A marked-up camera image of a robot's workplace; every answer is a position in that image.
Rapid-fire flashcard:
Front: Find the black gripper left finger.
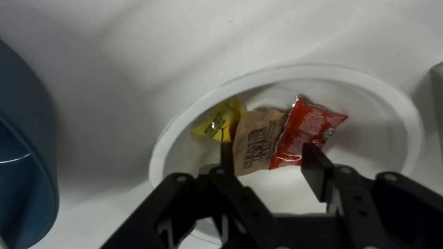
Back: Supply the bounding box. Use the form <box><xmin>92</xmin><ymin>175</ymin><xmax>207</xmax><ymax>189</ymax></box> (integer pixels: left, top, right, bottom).
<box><xmin>99</xmin><ymin>141</ymin><xmax>297</xmax><ymax>249</ymax></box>

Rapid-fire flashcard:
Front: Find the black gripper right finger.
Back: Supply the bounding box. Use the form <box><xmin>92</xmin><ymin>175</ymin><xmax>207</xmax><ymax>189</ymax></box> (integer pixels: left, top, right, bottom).
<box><xmin>299</xmin><ymin>141</ymin><xmax>443</xmax><ymax>249</ymax></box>

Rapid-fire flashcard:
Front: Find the white bowl holding sachets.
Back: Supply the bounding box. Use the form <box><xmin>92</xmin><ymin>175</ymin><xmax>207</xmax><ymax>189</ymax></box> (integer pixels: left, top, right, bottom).
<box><xmin>146</xmin><ymin>63</ymin><xmax>425</xmax><ymax>246</ymax></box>

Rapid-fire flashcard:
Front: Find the red ketchup sachet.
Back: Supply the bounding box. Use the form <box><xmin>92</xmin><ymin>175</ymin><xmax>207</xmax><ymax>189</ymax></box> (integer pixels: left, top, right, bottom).
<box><xmin>267</xmin><ymin>92</ymin><xmax>350</xmax><ymax>171</ymax></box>

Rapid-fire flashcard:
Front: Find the dark blue bowl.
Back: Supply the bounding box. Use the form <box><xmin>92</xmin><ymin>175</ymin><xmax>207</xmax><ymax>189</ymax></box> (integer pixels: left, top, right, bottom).
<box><xmin>0</xmin><ymin>37</ymin><xmax>61</xmax><ymax>249</ymax></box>

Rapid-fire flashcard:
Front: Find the brown sachet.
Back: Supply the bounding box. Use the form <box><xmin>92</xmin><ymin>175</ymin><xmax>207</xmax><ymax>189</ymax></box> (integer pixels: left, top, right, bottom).
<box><xmin>231</xmin><ymin>105</ymin><xmax>290</xmax><ymax>178</ymax></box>

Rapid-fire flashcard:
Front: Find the small yellow sachet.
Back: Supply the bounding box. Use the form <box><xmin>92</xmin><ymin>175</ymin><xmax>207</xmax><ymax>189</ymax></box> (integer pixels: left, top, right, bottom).
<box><xmin>189</xmin><ymin>96</ymin><xmax>247</xmax><ymax>143</ymax></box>

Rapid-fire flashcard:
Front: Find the grey metal napkin box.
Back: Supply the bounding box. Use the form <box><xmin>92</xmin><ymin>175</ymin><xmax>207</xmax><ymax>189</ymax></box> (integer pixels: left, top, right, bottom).
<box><xmin>427</xmin><ymin>60</ymin><xmax>443</xmax><ymax>155</ymax></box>

